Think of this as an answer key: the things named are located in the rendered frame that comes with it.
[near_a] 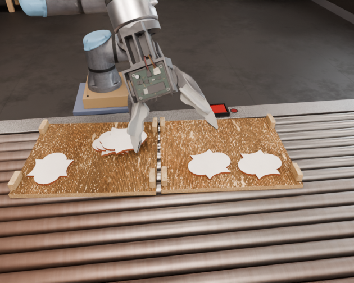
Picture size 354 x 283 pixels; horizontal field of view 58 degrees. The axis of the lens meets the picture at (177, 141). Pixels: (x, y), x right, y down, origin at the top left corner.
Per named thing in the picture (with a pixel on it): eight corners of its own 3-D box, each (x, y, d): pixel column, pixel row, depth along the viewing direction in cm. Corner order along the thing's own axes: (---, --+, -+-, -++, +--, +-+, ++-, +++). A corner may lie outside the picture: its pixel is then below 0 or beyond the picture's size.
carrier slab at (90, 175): (46, 127, 117) (45, 123, 116) (158, 124, 118) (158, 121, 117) (9, 198, 89) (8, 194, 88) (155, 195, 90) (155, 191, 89)
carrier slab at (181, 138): (159, 124, 118) (159, 121, 117) (268, 121, 120) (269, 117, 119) (161, 194, 90) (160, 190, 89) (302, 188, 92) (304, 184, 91)
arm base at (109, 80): (87, 79, 147) (83, 59, 141) (119, 75, 150) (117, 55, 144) (88, 95, 136) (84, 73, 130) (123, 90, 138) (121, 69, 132)
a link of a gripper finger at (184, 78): (193, 113, 54) (151, 83, 54) (194, 112, 56) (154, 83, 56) (209, 91, 53) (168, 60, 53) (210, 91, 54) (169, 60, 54)
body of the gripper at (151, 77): (131, 109, 49) (105, 31, 47) (144, 104, 57) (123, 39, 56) (178, 94, 48) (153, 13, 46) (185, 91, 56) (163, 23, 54)
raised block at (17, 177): (17, 177, 94) (14, 169, 92) (23, 177, 94) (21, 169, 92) (9, 191, 89) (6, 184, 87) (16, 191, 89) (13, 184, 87)
